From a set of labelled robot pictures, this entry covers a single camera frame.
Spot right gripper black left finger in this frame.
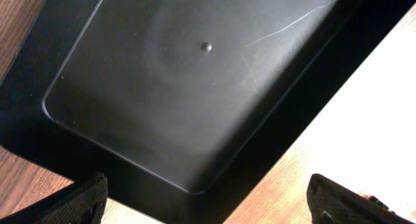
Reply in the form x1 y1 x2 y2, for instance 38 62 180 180
1 173 108 224

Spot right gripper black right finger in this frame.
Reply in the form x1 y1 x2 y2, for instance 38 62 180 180
307 173 412 224

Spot black rectangular bin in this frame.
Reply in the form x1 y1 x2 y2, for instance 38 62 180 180
1 0 415 223

